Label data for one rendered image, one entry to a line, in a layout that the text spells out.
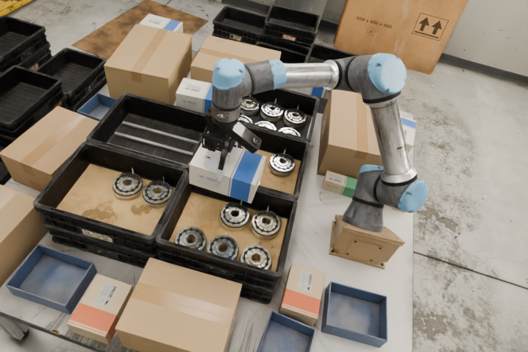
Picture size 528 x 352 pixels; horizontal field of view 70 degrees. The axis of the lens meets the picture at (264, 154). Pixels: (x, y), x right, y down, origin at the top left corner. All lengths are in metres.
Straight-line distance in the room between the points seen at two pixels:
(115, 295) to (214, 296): 0.32
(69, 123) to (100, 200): 0.39
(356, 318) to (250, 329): 0.37
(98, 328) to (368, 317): 0.87
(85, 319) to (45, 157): 0.60
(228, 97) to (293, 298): 0.71
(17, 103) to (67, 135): 0.85
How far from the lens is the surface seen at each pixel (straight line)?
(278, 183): 1.49
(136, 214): 1.39
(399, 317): 1.51
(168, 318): 1.18
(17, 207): 1.47
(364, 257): 1.51
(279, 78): 0.97
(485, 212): 3.09
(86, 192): 1.48
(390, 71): 1.17
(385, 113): 1.21
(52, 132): 1.67
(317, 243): 1.53
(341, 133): 1.66
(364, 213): 1.42
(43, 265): 1.51
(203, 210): 1.38
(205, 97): 1.73
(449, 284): 2.59
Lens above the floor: 1.98
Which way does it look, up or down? 47 degrees down
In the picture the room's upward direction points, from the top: 12 degrees clockwise
